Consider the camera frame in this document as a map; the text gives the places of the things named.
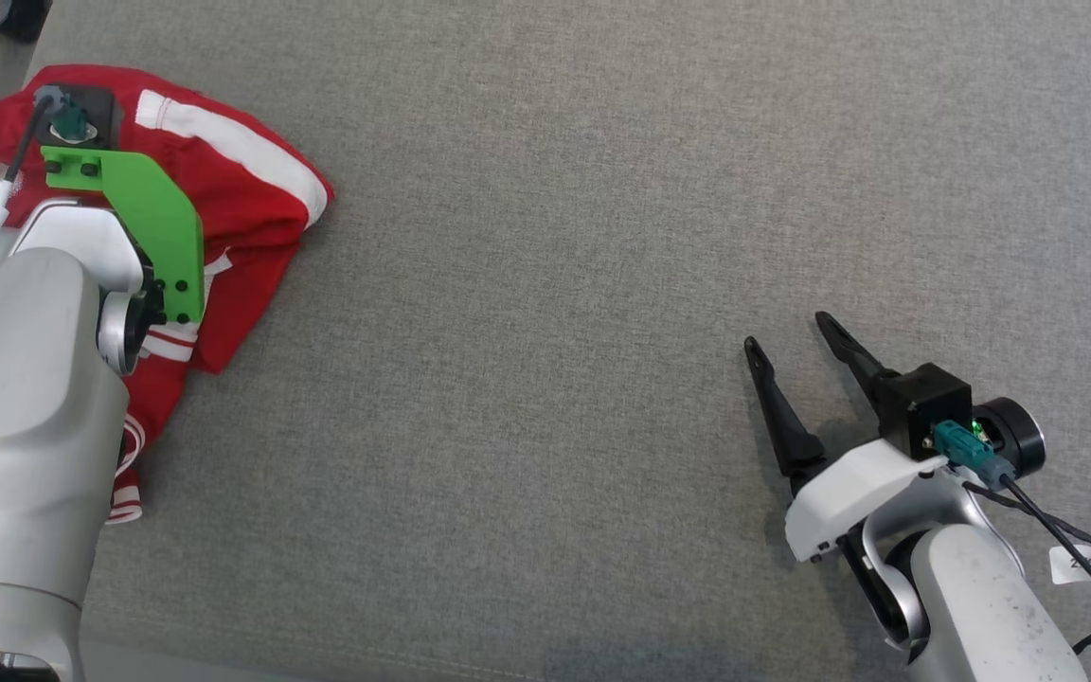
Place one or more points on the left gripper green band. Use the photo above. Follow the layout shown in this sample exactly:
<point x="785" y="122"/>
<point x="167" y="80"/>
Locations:
<point x="157" y="227"/>

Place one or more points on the grey fabric sofa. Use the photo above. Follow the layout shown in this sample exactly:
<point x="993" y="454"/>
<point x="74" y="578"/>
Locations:
<point x="555" y="284"/>

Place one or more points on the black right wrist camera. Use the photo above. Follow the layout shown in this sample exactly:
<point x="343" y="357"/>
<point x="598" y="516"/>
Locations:
<point x="924" y="403"/>

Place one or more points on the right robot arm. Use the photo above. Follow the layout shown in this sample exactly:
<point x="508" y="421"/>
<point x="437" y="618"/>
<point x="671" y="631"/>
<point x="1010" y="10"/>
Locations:
<point x="972" y="597"/>

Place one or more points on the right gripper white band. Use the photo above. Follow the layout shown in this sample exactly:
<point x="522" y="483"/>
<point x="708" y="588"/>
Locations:
<point x="839" y="497"/>

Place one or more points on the red shorts white side stripe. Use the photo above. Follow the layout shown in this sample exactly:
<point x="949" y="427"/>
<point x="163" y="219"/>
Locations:
<point x="252" y="189"/>

